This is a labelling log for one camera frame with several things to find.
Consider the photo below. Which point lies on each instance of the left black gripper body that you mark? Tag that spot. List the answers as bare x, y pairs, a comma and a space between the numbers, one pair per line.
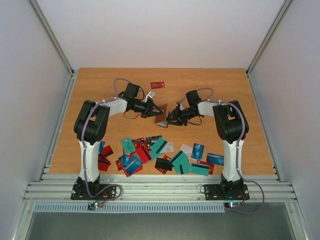
143, 108

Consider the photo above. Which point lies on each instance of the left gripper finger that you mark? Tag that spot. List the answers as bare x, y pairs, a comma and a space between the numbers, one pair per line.
158, 110
150, 114

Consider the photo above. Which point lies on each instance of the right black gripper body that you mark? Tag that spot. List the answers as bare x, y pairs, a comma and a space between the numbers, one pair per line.
180, 115

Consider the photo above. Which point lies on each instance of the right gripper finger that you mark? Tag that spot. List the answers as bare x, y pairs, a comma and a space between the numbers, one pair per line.
173, 115
176, 122

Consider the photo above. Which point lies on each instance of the brown leather card holder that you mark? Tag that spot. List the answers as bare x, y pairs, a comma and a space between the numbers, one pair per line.
161, 120

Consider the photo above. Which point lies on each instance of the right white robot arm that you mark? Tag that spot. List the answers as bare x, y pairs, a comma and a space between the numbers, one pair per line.
232, 127

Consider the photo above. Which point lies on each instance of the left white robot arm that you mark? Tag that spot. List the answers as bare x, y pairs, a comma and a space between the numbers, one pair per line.
90, 128

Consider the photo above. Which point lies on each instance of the lone red card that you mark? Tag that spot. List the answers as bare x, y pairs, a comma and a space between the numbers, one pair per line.
157, 85

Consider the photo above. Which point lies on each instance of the black vip card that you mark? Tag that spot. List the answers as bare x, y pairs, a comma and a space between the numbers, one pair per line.
151, 140

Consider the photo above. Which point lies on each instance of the white card centre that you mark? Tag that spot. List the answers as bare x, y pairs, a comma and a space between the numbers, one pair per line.
168, 148

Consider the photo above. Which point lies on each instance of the white card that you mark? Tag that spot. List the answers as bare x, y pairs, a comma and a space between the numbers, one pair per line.
168, 148
187, 150

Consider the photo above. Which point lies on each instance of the white card right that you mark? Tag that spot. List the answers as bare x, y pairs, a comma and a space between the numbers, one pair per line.
187, 150

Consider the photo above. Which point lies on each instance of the teal card black stripe centre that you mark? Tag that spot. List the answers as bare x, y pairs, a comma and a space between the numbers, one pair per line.
157, 147

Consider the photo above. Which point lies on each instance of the teal card black stripe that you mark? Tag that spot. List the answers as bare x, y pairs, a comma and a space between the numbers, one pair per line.
157, 147
181, 163

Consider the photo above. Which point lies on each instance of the red card black stripe centre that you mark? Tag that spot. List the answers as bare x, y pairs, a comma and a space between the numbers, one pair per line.
143, 154

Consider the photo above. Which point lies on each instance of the red card black stripe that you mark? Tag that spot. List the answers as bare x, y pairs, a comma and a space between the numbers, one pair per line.
103, 163
143, 154

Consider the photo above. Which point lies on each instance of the teal card upper left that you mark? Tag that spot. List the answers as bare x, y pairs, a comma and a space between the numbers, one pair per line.
128, 145

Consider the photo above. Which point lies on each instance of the teal card black stripe right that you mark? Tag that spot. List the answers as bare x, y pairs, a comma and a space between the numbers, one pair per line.
181, 163

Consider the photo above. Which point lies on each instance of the black card bottom centre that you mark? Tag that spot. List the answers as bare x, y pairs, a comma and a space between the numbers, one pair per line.
163, 164

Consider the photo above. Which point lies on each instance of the teal card bottom right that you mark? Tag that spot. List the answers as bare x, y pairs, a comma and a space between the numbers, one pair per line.
200, 169

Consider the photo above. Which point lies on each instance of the blue card far right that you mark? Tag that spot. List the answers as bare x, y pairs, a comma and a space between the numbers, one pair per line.
215, 159

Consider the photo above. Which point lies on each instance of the red card bottom right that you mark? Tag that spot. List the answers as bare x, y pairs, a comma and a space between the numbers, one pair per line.
211, 166

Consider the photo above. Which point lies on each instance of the blue card lower pile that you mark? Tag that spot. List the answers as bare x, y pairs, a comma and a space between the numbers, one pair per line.
134, 166

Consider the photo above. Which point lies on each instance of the blue card far left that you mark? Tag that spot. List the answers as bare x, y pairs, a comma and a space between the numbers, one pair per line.
101, 147

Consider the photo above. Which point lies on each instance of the red card upper left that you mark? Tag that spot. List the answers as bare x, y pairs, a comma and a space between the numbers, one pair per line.
107, 151

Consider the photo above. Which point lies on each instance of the red card black stripe left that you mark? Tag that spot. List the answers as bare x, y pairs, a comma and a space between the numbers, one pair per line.
103, 163

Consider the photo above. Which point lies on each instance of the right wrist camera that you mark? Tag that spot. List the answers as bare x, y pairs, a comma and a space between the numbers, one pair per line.
179, 105

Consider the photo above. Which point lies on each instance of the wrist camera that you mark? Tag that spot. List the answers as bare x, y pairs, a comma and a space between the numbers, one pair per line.
179, 105
150, 95

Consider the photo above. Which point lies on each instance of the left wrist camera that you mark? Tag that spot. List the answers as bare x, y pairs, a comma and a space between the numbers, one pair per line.
150, 95

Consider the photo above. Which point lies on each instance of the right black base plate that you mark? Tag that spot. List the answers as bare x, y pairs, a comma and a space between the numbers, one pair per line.
215, 192

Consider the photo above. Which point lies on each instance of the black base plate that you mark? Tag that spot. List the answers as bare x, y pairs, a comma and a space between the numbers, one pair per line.
215, 192
79, 190

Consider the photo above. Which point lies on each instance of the slotted grey cable duct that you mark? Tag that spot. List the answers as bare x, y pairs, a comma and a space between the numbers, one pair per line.
129, 208

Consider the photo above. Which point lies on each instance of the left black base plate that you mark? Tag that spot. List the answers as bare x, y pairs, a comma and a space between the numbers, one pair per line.
79, 190

